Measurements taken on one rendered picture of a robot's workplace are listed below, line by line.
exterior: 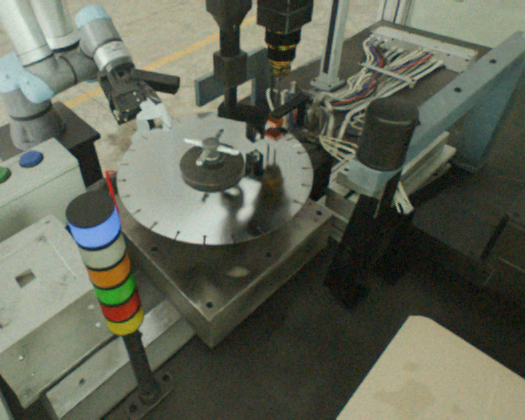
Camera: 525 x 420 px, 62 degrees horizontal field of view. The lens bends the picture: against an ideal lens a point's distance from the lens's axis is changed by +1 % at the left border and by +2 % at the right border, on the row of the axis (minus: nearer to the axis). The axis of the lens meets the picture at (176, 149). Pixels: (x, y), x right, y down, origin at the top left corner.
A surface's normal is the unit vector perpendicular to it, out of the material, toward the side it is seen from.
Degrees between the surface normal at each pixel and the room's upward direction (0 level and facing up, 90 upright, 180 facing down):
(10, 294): 0
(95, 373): 0
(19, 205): 90
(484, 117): 90
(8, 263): 0
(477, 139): 90
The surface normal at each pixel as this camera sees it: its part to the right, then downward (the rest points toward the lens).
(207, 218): -0.09, -0.77
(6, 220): 0.63, 0.44
